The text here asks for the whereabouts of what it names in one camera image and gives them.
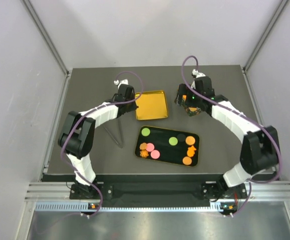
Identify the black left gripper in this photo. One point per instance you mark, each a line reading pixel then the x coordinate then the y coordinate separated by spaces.
pixel 133 107

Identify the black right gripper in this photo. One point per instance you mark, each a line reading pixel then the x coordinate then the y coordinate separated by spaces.
pixel 183 91

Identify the green christmas cookie tin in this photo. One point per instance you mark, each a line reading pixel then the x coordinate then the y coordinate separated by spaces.
pixel 191 110

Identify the gold tin lid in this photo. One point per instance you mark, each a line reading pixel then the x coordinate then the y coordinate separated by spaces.
pixel 152 105

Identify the metal tongs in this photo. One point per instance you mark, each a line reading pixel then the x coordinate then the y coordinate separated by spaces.
pixel 114 130

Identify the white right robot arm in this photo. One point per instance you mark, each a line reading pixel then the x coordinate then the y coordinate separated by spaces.
pixel 259 145

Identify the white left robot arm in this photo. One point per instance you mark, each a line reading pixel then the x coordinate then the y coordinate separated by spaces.
pixel 77 134

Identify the black sandwich cookie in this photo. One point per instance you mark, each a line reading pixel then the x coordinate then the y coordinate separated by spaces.
pixel 181 137

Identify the orange round cookie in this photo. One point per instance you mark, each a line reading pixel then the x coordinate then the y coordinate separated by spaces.
pixel 190 140
pixel 187 161

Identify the green round cookie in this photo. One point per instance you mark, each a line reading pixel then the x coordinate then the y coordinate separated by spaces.
pixel 145 131
pixel 173 141

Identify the black gold-rimmed tray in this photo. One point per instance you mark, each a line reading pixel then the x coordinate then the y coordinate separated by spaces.
pixel 159 137

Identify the orange fish cookie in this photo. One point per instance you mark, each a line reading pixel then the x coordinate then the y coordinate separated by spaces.
pixel 191 151

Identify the orange swirl cookie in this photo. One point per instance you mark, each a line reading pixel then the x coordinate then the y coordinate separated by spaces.
pixel 143 146

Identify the pink round cookie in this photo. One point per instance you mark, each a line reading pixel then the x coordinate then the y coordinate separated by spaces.
pixel 155 154
pixel 150 147

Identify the orange star cookie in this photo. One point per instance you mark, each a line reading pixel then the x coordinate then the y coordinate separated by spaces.
pixel 144 153

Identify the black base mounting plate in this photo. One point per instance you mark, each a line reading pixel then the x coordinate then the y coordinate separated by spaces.
pixel 206 190

